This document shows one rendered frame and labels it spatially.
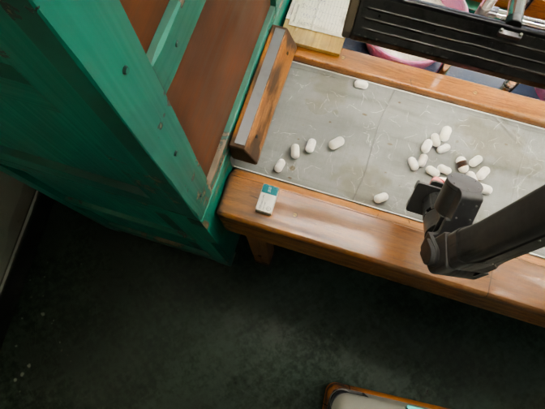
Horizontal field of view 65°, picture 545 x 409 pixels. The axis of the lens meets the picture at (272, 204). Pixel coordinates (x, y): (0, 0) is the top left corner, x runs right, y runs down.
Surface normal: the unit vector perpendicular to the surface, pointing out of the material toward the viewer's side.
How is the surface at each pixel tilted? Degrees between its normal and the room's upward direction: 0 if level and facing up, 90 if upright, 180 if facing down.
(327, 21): 0
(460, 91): 0
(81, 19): 90
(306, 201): 0
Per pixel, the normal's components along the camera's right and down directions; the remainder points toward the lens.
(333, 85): -0.01, -0.25
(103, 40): 0.95, 0.29
